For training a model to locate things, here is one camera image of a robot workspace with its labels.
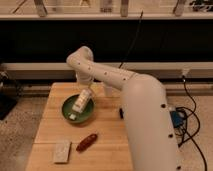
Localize white sponge block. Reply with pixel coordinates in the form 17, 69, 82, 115
53, 140, 71, 163

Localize black floor cables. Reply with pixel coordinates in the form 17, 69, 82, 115
168, 75, 209, 171

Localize blue box on floor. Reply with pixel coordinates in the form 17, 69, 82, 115
170, 111, 184, 128

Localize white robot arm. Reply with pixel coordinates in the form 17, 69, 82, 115
66, 46, 183, 171

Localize wooden table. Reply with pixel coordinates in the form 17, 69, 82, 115
26, 83, 133, 171

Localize white plastic bottle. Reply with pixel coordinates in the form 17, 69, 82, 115
69, 88, 92, 120

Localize black hanging cable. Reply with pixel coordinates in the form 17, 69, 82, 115
118, 10, 145, 69

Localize translucent plastic cup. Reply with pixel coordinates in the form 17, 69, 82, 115
103, 84, 114, 97

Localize dark equipment at left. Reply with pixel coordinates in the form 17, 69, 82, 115
0, 71, 17, 120

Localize red sausage toy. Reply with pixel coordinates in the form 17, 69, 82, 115
76, 134, 98, 152

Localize green ceramic bowl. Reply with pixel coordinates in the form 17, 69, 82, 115
61, 95, 94, 124

